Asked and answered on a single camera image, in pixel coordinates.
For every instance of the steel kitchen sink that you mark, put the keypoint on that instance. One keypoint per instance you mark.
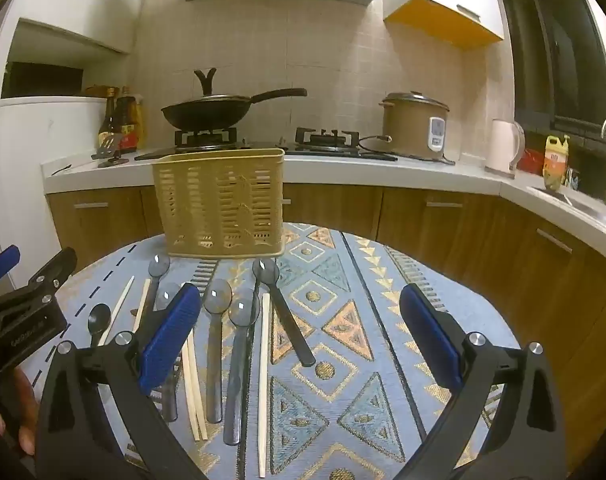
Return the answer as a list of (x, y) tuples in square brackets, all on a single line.
[(578, 205)]

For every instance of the dark sauce bottle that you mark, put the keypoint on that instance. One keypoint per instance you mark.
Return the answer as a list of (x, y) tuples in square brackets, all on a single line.
[(108, 125)]

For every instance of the blue patterned tablecloth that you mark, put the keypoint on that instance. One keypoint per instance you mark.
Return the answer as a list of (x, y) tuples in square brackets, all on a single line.
[(353, 360)]

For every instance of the white wall cabinet yellow underside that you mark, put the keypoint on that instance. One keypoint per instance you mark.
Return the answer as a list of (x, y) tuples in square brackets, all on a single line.
[(448, 10)]

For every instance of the yellow cooking oil bottle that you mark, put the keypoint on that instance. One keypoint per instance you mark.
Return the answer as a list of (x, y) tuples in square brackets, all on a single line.
[(556, 162)]

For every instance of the small black spoon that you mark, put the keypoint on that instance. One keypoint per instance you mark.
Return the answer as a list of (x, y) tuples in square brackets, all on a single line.
[(98, 317)]

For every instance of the black spatula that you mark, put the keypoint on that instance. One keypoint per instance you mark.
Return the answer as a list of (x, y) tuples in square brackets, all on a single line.
[(107, 147)]

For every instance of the white electric kettle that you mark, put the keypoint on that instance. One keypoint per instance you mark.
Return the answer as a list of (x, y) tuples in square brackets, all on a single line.
[(503, 145)]

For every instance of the black wok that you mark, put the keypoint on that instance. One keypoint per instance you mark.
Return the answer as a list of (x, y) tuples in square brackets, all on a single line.
[(203, 115)]

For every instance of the white wall shelf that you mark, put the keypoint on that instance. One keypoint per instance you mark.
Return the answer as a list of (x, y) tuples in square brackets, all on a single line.
[(73, 40)]

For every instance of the dark window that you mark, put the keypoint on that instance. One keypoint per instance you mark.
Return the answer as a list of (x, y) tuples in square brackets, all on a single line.
[(558, 50)]

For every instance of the dark microwave oven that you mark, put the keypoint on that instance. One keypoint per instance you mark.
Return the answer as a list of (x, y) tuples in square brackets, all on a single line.
[(40, 80)]

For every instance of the black gas stove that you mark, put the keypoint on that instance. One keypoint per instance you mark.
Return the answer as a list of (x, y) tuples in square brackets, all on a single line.
[(328, 145)]

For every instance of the person's left hand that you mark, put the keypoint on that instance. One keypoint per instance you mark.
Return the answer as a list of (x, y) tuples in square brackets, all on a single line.
[(15, 410)]

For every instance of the red container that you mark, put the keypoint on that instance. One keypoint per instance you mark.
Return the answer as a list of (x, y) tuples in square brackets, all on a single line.
[(532, 162)]

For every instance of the beige plastic utensil basket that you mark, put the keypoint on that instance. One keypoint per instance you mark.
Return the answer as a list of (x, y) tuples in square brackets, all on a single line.
[(220, 200)]

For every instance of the small glass jar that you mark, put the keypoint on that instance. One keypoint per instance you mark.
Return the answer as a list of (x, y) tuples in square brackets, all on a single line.
[(573, 180)]

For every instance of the white kitchen countertop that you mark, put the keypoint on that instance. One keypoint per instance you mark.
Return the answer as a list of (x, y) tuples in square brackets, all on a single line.
[(383, 172)]

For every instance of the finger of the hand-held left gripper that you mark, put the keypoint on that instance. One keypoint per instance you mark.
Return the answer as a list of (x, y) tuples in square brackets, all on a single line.
[(53, 272), (0, 262)]

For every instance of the long black plastic spoon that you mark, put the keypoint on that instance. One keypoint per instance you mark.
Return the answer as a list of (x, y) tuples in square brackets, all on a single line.
[(288, 320)]

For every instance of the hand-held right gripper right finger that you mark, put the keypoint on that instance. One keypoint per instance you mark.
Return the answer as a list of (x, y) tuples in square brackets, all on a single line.
[(428, 335)]

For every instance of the black wok lid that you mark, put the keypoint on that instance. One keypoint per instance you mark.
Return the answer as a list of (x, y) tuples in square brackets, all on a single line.
[(205, 96)]

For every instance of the beige rice cooker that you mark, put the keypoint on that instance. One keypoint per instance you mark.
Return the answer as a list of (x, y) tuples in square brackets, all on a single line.
[(408, 125)]

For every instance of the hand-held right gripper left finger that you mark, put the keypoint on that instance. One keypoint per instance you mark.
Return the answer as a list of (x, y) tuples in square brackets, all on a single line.
[(170, 340)]

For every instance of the white refrigerator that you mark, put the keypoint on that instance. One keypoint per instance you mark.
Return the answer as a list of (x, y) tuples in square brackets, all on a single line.
[(48, 135)]

